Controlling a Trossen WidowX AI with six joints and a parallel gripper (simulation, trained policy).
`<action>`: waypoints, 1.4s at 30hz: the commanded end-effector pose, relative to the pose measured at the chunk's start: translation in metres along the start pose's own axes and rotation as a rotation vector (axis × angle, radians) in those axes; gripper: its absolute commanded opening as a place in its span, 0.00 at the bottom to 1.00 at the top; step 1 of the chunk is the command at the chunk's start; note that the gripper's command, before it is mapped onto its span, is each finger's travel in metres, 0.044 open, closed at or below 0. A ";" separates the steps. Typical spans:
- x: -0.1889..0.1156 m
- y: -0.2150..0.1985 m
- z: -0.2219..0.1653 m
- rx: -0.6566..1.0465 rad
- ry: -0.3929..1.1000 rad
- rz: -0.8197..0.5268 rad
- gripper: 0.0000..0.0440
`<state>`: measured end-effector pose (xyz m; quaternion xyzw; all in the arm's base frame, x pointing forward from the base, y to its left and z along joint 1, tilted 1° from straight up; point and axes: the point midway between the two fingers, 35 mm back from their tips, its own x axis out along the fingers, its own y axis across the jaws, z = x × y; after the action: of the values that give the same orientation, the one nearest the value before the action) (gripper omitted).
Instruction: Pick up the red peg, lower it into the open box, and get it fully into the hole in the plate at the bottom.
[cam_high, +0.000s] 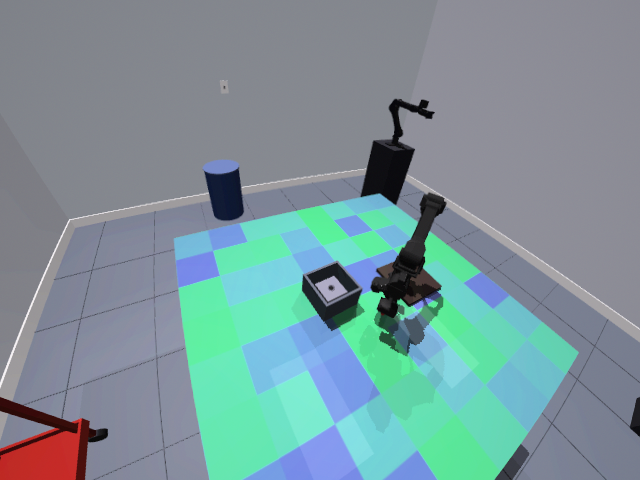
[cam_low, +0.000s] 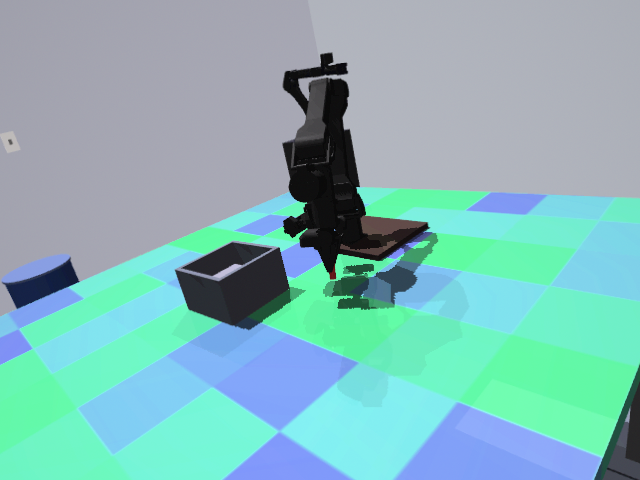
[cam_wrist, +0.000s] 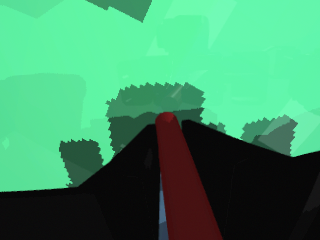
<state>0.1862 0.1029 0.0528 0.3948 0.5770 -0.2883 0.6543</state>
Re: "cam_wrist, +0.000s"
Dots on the dark red peg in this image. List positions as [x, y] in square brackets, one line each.
[189, 215]

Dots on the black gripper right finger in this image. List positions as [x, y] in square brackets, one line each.
[254, 193]

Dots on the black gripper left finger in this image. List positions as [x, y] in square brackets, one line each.
[120, 202]

